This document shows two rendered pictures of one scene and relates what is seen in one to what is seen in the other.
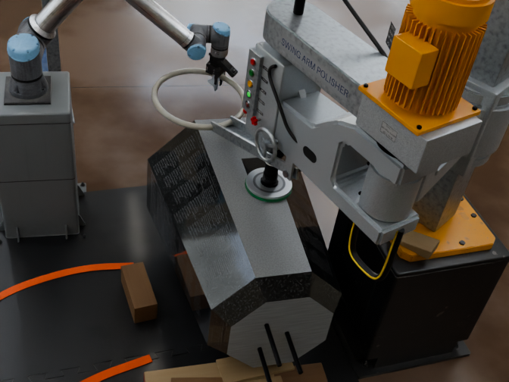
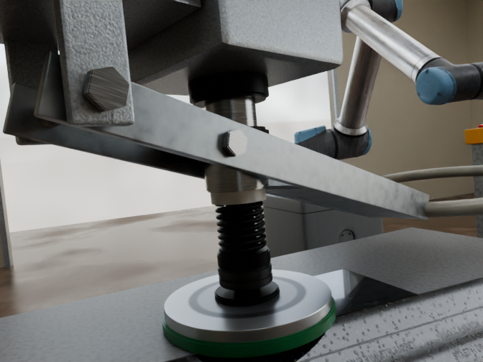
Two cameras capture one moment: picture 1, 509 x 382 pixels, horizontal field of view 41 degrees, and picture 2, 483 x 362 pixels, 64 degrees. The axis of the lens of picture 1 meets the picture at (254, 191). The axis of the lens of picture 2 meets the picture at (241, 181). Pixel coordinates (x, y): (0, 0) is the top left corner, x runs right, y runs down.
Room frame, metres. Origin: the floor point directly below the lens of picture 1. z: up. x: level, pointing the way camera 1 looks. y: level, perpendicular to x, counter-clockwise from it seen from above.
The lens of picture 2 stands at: (2.38, -0.55, 1.02)
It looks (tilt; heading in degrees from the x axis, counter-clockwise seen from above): 3 degrees down; 87
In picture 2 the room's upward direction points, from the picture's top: 5 degrees counter-clockwise
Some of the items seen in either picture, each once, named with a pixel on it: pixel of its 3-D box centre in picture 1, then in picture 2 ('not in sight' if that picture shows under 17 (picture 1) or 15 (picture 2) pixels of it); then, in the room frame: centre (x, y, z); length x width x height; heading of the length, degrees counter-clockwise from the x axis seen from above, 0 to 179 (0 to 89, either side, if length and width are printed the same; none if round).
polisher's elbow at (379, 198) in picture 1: (390, 185); not in sight; (1.89, -0.48, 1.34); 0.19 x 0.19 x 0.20
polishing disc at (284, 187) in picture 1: (269, 183); (247, 298); (2.40, -0.06, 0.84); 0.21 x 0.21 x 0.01
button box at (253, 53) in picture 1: (253, 82); not in sight; (2.39, 0.07, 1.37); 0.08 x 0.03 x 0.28; 39
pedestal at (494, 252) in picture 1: (405, 271); not in sight; (2.44, -0.82, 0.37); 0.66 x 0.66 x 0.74; 23
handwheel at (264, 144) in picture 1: (272, 142); not in sight; (2.23, -0.04, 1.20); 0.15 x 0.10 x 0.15; 39
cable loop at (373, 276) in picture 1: (372, 242); not in sight; (1.89, -0.48, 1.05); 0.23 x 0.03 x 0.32; 39
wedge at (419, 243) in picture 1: (413, 239); not in sight; (2.22, -0.73, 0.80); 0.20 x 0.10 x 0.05; 60
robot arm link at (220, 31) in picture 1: (220, 36); not in sight; (3.12, 0.29, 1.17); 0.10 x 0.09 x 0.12; 98
